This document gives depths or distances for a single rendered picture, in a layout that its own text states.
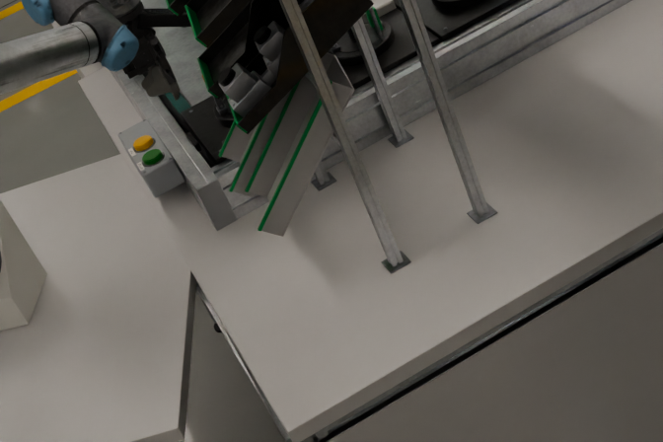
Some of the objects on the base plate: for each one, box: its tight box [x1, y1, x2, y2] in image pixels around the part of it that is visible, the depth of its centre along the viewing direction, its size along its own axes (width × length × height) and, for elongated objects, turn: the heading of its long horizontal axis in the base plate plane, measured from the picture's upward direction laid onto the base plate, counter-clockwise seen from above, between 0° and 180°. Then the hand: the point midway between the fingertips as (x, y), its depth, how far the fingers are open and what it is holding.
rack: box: [256, 0, 497, 274], centre depth 200 cm, size 21×36×80 cm, turn 49°
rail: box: [110, 66, 238, 231], centre depth 267 cm, size 6×89×11 cm, turn 49°
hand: (178, 92), depth 237 cm, fingers closed
